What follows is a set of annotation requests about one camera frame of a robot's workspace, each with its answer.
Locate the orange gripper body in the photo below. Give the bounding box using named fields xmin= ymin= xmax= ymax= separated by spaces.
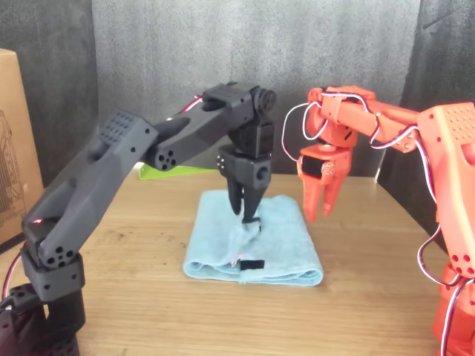
xmin=297 ymin=144 xmax=354 ymax=179

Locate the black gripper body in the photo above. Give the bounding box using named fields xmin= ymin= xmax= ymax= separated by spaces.
xmin=217 ymin=147 xmax=274 ymax=191

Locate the light blue towel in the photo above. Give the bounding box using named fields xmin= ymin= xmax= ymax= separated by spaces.
xmin=181 ymin=189 xmax=324 ymax=286

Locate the lime green plastic sheet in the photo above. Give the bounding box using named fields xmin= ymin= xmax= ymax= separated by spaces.
xmin=138 ymin=162 xmax=220 ymax=181

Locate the dark grey foam panel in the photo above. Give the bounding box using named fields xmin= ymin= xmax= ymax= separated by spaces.
xmin=377 ymin=0 xmax=475 ymax=254
xmin=0 ymin=0 xmax=99 ymax=187

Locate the light grey foam panel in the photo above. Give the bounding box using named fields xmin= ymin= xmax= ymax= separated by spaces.
xmin=91 ymin=0 xmax=422 ymax=177

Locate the brown cardboard box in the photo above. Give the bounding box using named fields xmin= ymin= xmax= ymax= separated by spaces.
xmin=0 ymin=47 xmax=46 ymax=254

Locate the orange arm wrist wire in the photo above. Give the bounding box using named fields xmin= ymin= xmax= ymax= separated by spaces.
xmin=281 ymin=93 xmax=422 ymax=162

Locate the black arm wrist wire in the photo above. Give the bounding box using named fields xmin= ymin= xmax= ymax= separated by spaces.
xmin=183 ymin=94 xmax=204 ymax=114

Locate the orange arm base wire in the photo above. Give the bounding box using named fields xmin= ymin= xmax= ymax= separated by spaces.
xmin=416 ymin=136 xmax=475 ymax=356

